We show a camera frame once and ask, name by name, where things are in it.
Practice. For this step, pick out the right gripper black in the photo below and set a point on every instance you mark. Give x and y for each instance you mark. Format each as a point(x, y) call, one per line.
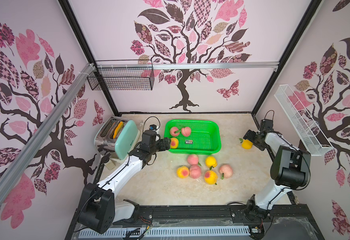
point(250, 136)

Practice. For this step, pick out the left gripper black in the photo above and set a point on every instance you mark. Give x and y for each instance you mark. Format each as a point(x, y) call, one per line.
point(164, 144)

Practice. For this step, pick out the yellow red peach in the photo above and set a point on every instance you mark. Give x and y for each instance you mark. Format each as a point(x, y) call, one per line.
point(211, 177)
point(174, 143)
point(182, 172)

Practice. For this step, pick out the pink peach front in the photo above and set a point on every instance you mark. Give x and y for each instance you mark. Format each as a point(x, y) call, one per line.
point(175, 131)

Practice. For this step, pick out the pink peach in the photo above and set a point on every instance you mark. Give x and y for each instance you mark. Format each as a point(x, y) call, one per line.
point(175, 131)
point(193, 159)
point(195, 171)
point(186, 131)
point(226, 171)

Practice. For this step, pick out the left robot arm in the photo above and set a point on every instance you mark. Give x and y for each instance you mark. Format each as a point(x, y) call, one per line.
point(98, 206)

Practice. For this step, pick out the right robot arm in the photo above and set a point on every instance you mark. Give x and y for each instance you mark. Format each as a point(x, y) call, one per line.
point(289, 171)

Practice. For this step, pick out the green plastic basket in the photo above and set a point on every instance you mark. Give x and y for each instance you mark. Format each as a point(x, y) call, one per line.
point(205, 136)

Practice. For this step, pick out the mint and steel toaster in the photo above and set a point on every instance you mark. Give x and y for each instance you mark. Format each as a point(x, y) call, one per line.
point(116, 138)

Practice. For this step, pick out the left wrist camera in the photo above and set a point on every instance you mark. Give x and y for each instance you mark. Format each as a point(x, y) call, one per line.
point(151, 136)

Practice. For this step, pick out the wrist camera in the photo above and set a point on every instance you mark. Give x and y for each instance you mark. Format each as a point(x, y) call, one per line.
point(266, 125)
point(151, 136)

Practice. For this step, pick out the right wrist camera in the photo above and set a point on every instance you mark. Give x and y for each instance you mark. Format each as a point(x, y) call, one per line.
point(266, 125)

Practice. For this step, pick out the white wire wall shelf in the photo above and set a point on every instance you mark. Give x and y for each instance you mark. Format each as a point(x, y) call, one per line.
point(294, 105)

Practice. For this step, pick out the back aluminium rail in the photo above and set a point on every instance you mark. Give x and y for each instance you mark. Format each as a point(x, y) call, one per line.
point(243, 65)

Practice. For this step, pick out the aluminium rail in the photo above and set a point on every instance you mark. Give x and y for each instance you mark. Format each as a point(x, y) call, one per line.
point(19, 165)
point(243, 65)

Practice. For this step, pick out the black wire wall basket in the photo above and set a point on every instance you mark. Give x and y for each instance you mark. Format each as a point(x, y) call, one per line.
point(123, 75)

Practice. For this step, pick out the white slotted cable duct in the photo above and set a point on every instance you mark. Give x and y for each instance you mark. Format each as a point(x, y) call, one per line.
point(165, 233)

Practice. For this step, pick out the left aluminium rail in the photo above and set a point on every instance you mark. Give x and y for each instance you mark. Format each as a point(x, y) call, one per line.
point(19, 165)

